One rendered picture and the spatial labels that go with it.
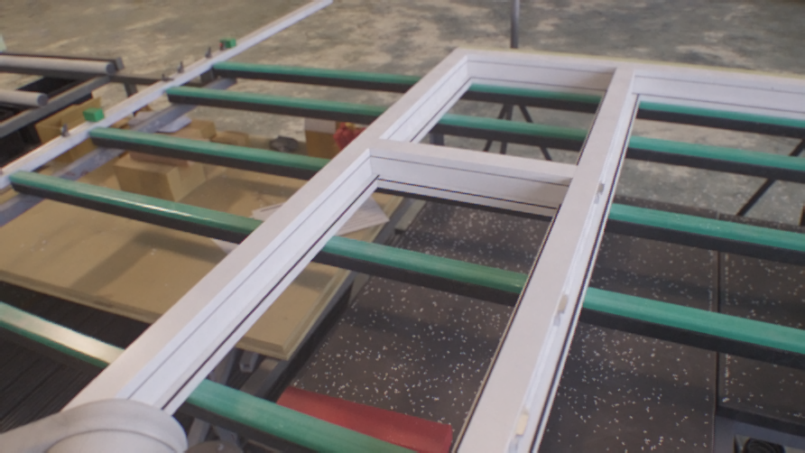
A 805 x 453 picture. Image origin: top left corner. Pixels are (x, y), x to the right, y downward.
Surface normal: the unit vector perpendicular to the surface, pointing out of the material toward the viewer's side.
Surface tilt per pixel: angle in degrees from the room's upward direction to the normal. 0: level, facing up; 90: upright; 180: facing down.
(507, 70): 90
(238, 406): 0
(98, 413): 8
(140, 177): 90
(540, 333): 0
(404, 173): 90
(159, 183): 90
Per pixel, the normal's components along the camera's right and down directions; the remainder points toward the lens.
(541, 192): -0.41, 0.53
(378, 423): -0.07, -0.83
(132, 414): 0.46, -0.80
